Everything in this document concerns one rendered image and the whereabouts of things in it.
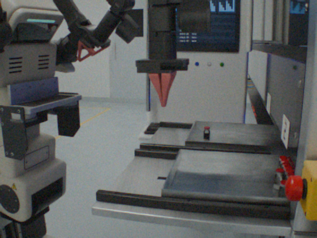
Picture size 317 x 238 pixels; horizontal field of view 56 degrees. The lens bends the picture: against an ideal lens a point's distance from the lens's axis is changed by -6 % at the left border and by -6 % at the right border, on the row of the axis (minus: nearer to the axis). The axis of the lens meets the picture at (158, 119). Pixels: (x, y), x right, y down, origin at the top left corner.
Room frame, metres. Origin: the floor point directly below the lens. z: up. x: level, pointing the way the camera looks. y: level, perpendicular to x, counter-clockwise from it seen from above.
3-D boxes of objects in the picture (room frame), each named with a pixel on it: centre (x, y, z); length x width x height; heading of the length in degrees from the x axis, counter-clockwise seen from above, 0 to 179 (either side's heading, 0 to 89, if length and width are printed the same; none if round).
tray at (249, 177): (0.68, -0.20, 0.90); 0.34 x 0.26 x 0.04; 78
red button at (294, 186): (0.42, -0.22, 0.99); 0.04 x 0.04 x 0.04; 77
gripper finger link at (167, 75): (0.66, 0.00, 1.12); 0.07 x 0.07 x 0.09; 77
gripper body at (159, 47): (0.65, -0.01, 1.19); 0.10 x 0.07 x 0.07; 77
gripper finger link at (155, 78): (0.65, -0.02, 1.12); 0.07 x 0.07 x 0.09; 77
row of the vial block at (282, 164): (0.66, -0.31, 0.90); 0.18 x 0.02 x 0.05; 168
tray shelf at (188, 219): (0.87, -0.17, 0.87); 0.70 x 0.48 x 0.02; 167
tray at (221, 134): (1.02, -0.28, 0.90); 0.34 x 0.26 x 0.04; 77
